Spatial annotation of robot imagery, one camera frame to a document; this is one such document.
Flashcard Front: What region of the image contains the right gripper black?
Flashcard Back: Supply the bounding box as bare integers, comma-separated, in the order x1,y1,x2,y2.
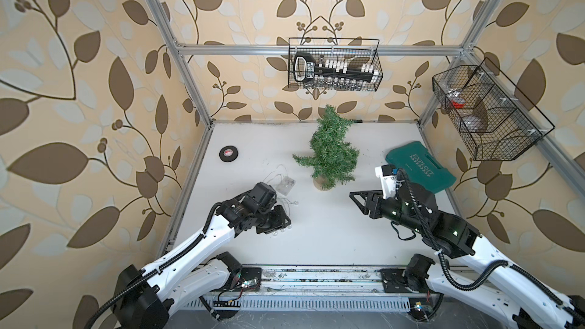
349,189,424,235

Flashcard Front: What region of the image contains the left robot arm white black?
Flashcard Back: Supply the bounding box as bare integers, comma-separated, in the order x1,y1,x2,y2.
85,182,291,328

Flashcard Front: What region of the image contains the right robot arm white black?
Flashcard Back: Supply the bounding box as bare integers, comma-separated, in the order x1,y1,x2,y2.
349,165,584,328

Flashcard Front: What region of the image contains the small green christmas tree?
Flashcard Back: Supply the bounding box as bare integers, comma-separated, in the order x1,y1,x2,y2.
292,105,360,190

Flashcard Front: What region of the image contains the green plastic tool case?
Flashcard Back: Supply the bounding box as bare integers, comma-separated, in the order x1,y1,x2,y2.
385,141,456,193

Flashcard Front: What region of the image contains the black tape roll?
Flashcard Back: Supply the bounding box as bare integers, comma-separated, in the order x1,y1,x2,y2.
219,146,239,163

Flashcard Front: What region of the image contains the red item in basket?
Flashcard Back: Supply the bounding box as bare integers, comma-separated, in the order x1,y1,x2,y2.
446,91,467,109

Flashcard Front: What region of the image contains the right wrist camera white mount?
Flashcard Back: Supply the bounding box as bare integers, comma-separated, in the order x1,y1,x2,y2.
375,164,404,200

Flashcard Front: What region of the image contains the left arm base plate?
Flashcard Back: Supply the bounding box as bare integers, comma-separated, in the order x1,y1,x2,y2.
217,267,263,292

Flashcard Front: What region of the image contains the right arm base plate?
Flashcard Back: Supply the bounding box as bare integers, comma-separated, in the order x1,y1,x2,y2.
379,268,419,294

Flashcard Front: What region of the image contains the black wire basket back wall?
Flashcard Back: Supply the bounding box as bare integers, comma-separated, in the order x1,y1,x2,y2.
288,37,383,92

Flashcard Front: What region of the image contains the black wire basket wall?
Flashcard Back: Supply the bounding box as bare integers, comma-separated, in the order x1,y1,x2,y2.
432,58,555,161
288,37,383,92

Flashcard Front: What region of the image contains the black wire basket right wall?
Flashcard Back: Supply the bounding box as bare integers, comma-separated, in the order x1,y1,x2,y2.
432,58,555,161

